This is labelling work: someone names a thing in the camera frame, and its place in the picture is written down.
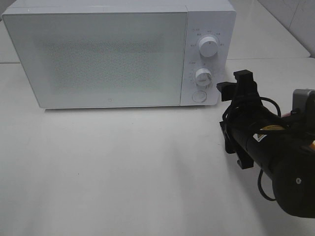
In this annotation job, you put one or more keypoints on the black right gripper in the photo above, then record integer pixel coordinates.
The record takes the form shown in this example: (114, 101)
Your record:
(239, 121)

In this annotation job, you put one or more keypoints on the white microwave door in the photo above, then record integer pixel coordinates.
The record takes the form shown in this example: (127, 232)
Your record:
(101, 60)

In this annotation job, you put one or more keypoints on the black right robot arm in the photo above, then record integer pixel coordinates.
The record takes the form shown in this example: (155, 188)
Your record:
(282, 146)

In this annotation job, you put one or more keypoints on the white lower microwave knob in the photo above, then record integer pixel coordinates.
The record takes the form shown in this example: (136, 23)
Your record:
(203, 77)

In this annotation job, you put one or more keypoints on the white microwave knob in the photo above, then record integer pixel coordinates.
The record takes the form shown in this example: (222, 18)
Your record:
(203, 77)
(208, 46)

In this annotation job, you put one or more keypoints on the white upper microwave knob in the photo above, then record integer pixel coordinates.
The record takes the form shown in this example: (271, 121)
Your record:
(208, 46)

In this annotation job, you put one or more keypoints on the white microwave oven body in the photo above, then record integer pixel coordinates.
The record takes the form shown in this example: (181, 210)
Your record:
(204, 18)

